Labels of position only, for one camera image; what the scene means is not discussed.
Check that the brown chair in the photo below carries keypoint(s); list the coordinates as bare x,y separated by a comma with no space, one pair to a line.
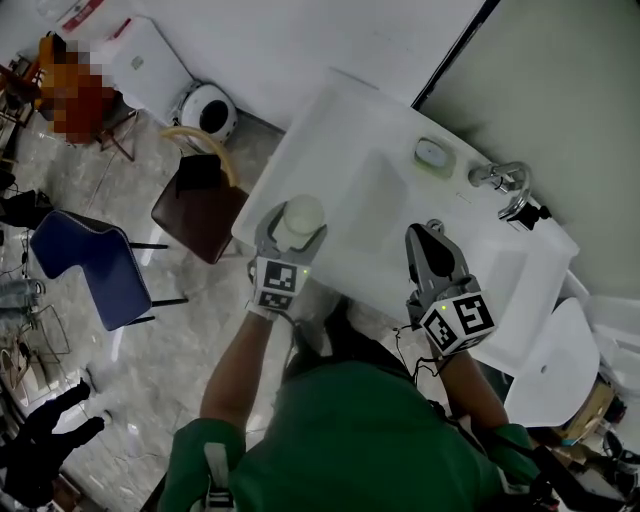
200,220

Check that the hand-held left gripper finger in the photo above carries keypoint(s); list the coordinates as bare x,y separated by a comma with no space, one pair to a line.
267,230
314,242

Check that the black pump dispenser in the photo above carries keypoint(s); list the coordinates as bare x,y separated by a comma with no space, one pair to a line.
531,217

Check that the person's right forearm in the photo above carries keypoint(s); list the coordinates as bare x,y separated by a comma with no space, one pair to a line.
472,390

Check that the blue chair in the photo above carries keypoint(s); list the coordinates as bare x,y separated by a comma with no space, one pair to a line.
95,265

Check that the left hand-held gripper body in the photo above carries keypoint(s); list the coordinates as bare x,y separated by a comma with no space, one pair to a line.
277,280

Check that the soap dish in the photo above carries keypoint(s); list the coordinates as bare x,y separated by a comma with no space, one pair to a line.
447,170

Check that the white round robot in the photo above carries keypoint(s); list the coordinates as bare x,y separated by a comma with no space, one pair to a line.
212,115

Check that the white washbasin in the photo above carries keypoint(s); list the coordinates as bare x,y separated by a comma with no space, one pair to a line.
350,130

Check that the chrome faucet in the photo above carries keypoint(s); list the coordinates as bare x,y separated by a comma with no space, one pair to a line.
520,187

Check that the person's left forearm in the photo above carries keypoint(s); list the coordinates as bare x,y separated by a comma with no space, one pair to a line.
240,370

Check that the green shirt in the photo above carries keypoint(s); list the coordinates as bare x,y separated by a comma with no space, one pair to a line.
350,440

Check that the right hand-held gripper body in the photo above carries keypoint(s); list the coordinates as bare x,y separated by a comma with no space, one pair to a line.
457,317

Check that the black bag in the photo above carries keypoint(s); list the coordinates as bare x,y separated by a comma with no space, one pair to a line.
22,207

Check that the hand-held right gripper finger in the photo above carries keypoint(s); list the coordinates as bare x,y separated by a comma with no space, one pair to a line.
457,257
417,260

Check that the cardboard box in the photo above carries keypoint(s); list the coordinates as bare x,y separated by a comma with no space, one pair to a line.
592,412

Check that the white soap bar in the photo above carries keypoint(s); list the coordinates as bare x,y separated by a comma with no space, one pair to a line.
431,153

